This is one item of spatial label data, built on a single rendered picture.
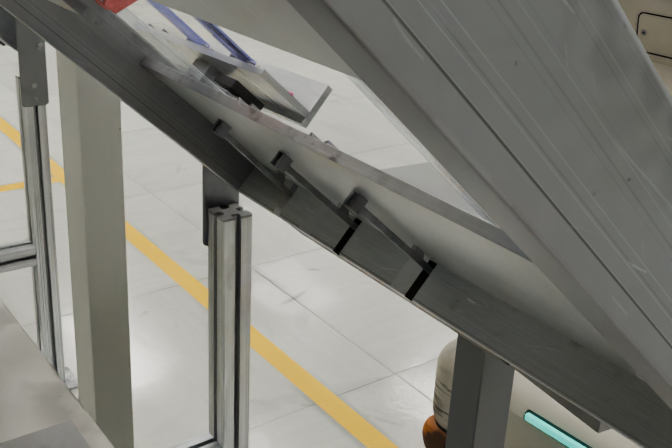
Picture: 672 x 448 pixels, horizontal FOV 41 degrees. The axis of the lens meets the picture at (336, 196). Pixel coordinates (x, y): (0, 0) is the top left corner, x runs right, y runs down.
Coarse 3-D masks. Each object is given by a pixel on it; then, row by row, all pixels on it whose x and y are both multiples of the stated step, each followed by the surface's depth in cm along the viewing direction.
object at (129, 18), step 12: (120, 12) 79; (132, 12) 80; (132, 24) 80; (144, 24) 80; (144, 36) 81; (156, 36) 82; (156, 48) 82; (168, 48) 83; (168, 60) 84; (180, 60) 84; (192, 72) 85
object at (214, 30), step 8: (192, 16) 112; (200, 24) 113; (208, 24) 112; (216, 32) 113; (224, 32) 114; (224, 40) 114; (232, 40) 115; (232, 48) 116; (240, 48) 116; (240, 56) 117; (248, 56) 118
